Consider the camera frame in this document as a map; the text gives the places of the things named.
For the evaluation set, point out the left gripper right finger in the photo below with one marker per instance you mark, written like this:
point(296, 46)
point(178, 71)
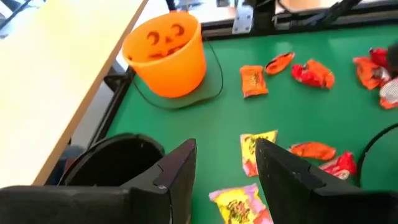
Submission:
point(289, 193)

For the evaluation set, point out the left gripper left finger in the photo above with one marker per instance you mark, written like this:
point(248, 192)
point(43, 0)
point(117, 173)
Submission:
point(174, 193)

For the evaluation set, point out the yellow sour candy packet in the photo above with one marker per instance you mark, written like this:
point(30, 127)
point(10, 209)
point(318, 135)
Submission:
point(236, 205)
point(248, 149)

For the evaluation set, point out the red candy wrapper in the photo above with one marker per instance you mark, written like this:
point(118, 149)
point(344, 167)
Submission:
point(340, 163)
point(303, 76)
point(379, 56)

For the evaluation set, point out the orange Reese's packet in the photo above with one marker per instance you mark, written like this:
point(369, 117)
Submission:
point(253, 81)

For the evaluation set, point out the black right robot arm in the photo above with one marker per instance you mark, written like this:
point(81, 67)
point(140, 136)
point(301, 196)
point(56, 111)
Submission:
point(264, 15)

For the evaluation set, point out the orange and white candy wrapper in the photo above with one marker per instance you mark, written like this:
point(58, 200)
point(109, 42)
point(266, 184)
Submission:
point(390, 93)

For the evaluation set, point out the black pumpkin bucket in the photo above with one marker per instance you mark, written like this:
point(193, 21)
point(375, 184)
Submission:
point(115, 161)

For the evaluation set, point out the orange pumpkin bucket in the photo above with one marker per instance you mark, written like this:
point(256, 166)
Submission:
point(168, 71)

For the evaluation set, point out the light wooden desk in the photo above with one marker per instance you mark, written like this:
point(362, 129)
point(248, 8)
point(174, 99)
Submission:
point(46, 77)

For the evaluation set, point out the black table frame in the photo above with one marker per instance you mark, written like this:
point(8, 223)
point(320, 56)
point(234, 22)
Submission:
point(113, 102)

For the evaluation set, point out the silver arm base bracket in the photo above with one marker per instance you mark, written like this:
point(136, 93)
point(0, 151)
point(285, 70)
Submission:
point(242, 20)

